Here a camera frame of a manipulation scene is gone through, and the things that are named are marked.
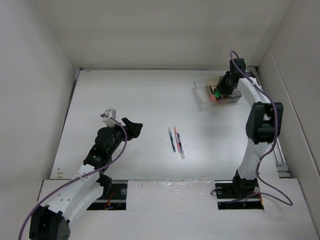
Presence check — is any teal pen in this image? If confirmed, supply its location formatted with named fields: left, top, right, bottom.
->
left=167, top=127, right=176, bottom=153

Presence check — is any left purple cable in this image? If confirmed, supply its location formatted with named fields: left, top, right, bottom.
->
left=17, top=113, right=128, bottom=240

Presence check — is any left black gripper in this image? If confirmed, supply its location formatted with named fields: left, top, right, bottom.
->
left=107, top=118, right=141, bottom=156

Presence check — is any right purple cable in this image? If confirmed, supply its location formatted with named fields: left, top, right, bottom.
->
left=229, top=50, right=293, bottom=206

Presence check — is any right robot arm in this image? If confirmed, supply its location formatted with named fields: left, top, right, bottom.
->
left=209, top=57, right=284, bottom=202

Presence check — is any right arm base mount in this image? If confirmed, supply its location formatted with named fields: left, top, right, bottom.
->
left=211, top=180, right=264, bottom=210

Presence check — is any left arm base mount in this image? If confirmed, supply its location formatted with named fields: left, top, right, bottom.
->
left=87, top=180, right=128, bottom=211

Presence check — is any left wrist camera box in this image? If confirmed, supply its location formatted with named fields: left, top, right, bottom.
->
left=101, top=108, right=116, bottom=127

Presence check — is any green highlighter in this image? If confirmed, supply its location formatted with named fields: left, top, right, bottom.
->
left=214, top=91, right=221, bottom=98

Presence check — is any blue pen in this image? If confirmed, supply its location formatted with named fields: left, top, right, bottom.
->
left=177, top=132, right=185, bottom=159

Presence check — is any purple cable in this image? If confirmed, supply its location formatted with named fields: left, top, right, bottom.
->
left=229, top=50, right=293, bottom=206
left=17, top=113, right=128, bottom=240

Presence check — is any orange pen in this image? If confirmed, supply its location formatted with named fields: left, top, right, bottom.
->
left=173, top=126, right=181, bottom=154

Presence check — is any three-compartment plastic organizer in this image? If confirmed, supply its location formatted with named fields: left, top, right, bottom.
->
left=193, top=76, right=242, bottom=110

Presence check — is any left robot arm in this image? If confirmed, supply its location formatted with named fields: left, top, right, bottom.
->
left=28, top=114, right=143, bottom=240

